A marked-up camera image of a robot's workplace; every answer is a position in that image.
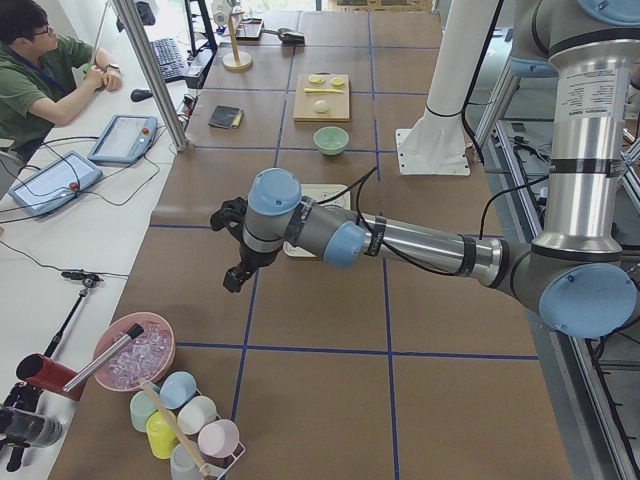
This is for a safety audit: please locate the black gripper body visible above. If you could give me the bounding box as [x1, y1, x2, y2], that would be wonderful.
[235, 242, 276, 274]

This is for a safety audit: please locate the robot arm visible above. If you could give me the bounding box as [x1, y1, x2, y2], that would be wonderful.
[210, 168, 639, 339]
[510, 1, 639, 78]

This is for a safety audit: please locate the pink bowl with ice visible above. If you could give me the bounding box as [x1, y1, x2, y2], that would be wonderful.
[93, 312, 176, 392]

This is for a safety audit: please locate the green ceramic bowl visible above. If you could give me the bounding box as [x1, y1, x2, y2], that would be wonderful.
[313, 126, 350, 156]

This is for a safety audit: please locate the cream bear tray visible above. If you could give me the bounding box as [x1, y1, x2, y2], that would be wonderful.
[282, 183, 350, 260]

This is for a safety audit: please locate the steel muddler black tip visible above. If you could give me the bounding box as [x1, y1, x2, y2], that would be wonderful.
[62, 323, 144, 393]

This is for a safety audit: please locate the blue cup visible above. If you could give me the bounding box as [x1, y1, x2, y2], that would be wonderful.
[159, 371, 197, 410]

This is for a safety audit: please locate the white cup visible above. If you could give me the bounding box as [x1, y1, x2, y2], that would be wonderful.
[177, 395, 218, 435]

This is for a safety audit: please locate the black selfie stick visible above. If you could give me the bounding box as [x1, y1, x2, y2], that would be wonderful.
[43, 269, 103, 358]

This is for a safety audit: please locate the green cup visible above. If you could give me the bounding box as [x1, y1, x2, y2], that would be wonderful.
[129, 390, 157, 433]

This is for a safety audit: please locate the pink cup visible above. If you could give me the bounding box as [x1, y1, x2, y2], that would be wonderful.
[198, 419, 240, 458]

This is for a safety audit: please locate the far teach pendant tablet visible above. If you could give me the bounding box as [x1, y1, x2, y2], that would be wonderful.
[88, 114, 158, 165]

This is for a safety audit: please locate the teach pendant tablet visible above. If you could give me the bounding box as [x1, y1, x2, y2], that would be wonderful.
[9, 151, 103, 216]
[88, 114, 158, 165]

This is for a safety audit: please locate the bamboo cutting board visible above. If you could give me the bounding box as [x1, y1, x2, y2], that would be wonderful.
[292, 73, 351, 122]

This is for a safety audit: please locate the yellow plastic knife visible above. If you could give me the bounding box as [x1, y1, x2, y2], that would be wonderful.
[303, 88, 345, 94]

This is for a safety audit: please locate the yellow cup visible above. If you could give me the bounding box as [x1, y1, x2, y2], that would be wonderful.
[146, 411, 179, 460]

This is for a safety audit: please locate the lemon slice upper stack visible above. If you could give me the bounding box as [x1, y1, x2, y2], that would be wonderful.
[308, 74, 325, 85]

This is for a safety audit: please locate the grey cup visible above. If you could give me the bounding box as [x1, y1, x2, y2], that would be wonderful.
[170, 444, 203, 480]

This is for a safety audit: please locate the near teach pendant tablet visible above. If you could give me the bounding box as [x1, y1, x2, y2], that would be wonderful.
[9, 151, 103, 216]

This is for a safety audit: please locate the wooden mug tree stand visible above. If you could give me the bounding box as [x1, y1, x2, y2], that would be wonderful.
[222, 13, 253, 72]

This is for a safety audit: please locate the black computer mouse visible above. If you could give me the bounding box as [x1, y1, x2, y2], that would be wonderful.
[130, 89, 153, 103]

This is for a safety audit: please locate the red bottle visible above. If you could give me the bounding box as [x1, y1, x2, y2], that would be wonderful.
[16, 353, 84, 401]

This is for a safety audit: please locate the black keyboard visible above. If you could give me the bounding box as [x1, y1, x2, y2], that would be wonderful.
[150, 38, 187, 83]

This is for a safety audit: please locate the steel scoop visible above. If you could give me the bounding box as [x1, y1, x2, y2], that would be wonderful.
[261, 28, 305, 46]

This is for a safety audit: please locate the person in green shirt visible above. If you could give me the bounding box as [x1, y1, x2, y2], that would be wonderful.
[1, 1, 122, 162]

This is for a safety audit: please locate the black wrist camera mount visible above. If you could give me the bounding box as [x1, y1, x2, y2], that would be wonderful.
[210, 197, 248, 241]

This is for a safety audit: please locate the wooden rack handle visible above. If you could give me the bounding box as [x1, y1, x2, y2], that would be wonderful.
[139, 380, 213, 478]

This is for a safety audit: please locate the white wire cup rack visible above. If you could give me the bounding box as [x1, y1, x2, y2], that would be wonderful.
[189, 384, 248, 474]

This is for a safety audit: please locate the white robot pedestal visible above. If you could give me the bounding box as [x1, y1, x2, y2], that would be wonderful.
[396, 0, 502, 176]

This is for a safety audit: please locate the aluminium frame post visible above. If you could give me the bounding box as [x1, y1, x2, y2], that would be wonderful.
[111, 0, 189, 152]

